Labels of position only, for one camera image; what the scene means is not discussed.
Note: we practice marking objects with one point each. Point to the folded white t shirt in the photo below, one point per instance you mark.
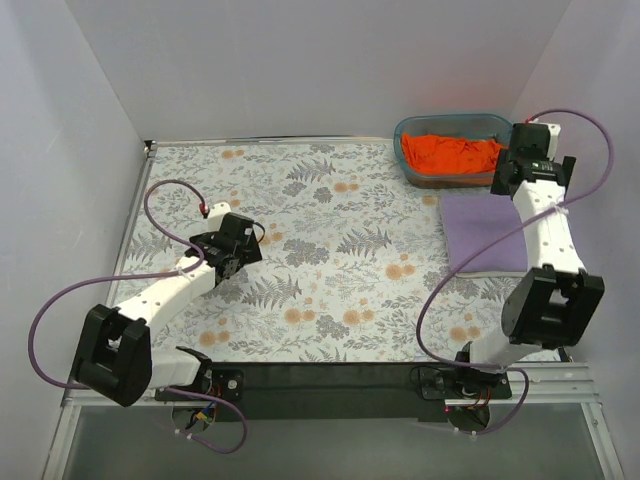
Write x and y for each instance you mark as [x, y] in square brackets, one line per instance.
[490, 274]

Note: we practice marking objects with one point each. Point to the aluminium frame rail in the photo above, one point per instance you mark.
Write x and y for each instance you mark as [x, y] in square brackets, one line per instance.
[551, 428]

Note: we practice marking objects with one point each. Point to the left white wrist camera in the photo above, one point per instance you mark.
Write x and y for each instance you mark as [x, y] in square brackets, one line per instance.
[209, 212]

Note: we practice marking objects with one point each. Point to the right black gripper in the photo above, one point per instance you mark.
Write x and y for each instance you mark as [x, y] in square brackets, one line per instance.
[503, 176]

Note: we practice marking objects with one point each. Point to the teal plastic basket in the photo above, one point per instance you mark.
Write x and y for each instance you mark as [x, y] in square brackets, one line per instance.
[474, 126]

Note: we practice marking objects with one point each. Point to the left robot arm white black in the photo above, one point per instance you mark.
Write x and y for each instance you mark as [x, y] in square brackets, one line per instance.
[115, 355]

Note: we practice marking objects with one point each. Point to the floral table cloth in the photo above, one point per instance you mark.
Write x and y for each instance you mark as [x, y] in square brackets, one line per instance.
[354, 265]

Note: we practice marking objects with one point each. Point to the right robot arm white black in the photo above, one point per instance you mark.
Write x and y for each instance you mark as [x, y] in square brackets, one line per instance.
[553, 303]

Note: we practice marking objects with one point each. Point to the purple t shirt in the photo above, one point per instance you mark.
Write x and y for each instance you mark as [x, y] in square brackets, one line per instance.
[471, 221]

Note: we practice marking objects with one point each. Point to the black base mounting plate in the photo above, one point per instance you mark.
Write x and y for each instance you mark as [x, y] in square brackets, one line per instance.
[303, 391]

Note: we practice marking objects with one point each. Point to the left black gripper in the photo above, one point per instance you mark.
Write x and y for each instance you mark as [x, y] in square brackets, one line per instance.
[230, 265]

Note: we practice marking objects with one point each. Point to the orange t shirt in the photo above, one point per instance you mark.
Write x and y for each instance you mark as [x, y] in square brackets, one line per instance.
[441, 155]

